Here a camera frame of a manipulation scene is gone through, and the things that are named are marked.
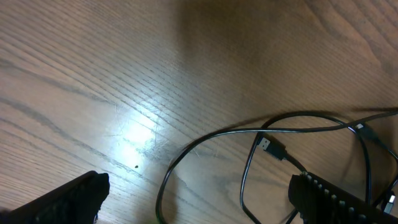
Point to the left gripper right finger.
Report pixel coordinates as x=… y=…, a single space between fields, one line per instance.
x=320 y=202

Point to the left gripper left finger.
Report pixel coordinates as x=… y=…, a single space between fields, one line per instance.
x=76 y=202

